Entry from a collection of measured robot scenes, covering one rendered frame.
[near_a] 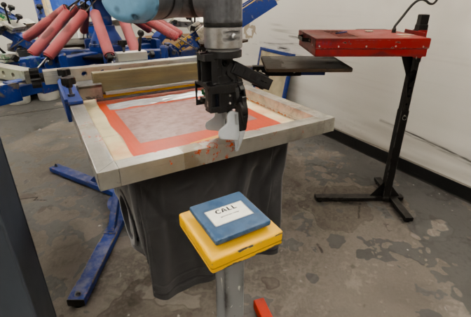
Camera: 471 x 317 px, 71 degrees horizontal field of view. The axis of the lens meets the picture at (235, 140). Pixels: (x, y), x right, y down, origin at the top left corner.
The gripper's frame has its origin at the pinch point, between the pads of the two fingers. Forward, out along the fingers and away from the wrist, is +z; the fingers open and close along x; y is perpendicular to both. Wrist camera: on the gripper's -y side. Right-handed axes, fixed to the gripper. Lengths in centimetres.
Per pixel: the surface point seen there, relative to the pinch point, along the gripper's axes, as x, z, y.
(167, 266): -8.8, 35.7, 15.6
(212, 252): 24.0, 5.2, 17.5
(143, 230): -8.7, 22.0, 20.6
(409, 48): -44, -7, -127
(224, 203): 16.3, 3.3, 11.3
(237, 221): 21.7, 3.4, 11.8
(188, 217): 14.6, 5.0, 17.4
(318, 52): -67, -5, -87
